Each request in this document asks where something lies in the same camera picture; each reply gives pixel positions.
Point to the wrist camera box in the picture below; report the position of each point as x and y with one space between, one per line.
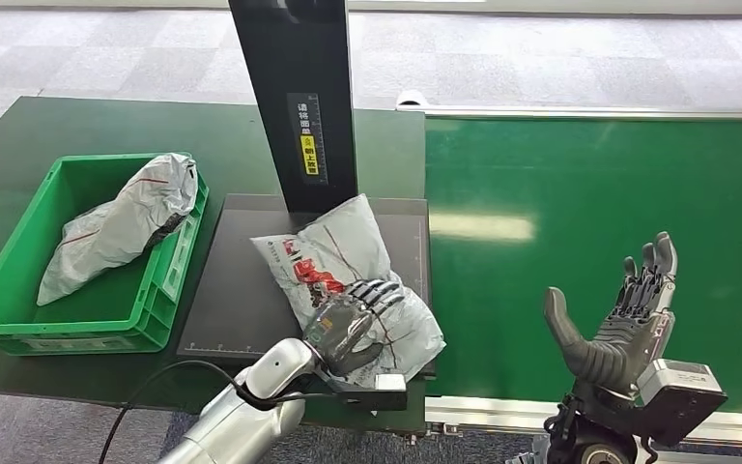
681 397
384 394

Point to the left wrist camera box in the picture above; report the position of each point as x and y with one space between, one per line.
384 394

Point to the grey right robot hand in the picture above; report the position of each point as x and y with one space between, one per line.
620 346

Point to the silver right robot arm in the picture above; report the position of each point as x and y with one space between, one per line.
601 448

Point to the black and yellow label sticker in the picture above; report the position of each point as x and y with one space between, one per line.
309 144

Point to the green plastic basket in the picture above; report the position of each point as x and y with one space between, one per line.
108 314

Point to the black weighing device platform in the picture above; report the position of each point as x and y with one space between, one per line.
236 307

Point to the dark green table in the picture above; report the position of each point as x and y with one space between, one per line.
230 141

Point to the green conveyor belt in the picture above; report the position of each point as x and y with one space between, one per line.
601 179

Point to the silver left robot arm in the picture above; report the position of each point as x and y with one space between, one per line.
243 429

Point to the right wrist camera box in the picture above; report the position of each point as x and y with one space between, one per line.
681 397

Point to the white red-printed mailer package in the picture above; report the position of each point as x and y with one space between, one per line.
326 250

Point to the grey plastic mailer package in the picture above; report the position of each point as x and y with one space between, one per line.
121 224

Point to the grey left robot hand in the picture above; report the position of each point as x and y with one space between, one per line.
342 333

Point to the aluminium conveyor frame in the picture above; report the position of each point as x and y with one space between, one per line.
505 413

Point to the black weighing device column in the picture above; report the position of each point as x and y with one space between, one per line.
294 64

